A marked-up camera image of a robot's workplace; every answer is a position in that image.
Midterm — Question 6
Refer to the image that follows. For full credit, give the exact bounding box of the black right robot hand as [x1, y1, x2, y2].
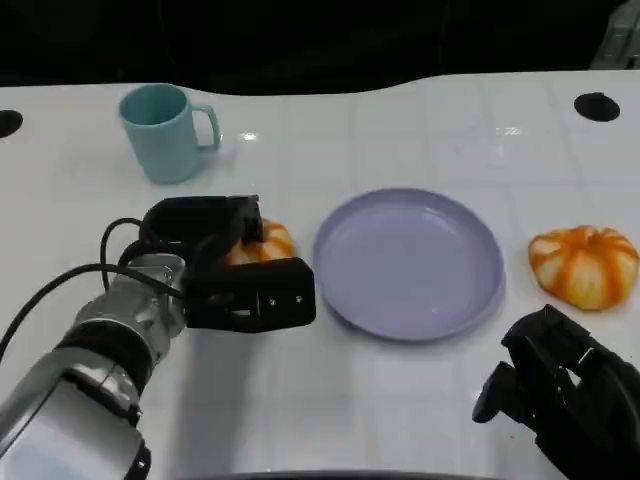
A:
[472, 304, 640, 480]

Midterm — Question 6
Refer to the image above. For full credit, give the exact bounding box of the orange and white bread roll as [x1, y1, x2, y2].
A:
[219, 217, 297, 269]
[528, 225, 640, 311]

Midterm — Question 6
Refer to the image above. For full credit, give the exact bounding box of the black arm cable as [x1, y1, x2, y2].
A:
[0, 263, 184, 361]
[99, 217, 151, 291]

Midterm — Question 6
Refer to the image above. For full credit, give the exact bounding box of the grey background equipment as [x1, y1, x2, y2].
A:
[584, 0, 640, 71]

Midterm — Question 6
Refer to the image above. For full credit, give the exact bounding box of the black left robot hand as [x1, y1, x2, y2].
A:
[139, 194, 317, 335]

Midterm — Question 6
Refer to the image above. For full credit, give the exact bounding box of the pale green mug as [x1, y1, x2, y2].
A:
[118, 83, 222, 185]

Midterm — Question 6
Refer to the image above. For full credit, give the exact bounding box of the lilac plate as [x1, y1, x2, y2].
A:
[312, 187, 506, 343]

